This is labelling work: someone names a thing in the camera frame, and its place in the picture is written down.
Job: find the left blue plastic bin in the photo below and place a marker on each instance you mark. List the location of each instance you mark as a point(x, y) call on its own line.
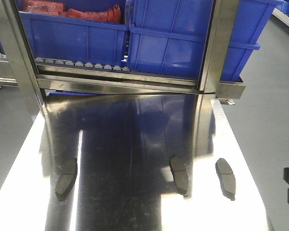
point(66, 38)

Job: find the blue plastic bin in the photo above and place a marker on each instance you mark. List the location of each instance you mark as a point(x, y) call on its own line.
point(169, 36)
point(66, 38)

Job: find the red mesh bag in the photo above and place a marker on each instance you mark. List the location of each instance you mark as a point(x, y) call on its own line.
point(55, 8)

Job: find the grey brake pad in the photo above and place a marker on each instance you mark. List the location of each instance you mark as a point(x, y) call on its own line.
point(67, 179)
point(180, 175)
point(226, 178)

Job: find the stainless steel rack frame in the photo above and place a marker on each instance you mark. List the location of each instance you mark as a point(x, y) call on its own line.
point(20, 70)

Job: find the grey roller track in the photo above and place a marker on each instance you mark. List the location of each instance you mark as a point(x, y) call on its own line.
point(50, 61)

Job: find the background steel shelf rack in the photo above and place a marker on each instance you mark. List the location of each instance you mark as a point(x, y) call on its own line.
point(281, 12)

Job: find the right blue plastic bin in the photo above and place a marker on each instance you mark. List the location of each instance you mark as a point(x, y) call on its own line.
point(169, 36)

